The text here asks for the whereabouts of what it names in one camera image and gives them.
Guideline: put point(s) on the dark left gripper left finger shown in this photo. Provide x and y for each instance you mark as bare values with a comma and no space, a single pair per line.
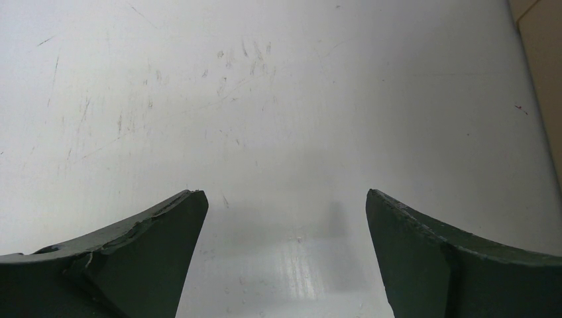
133,268

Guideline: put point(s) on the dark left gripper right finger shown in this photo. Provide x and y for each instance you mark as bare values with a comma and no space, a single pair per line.
432,269

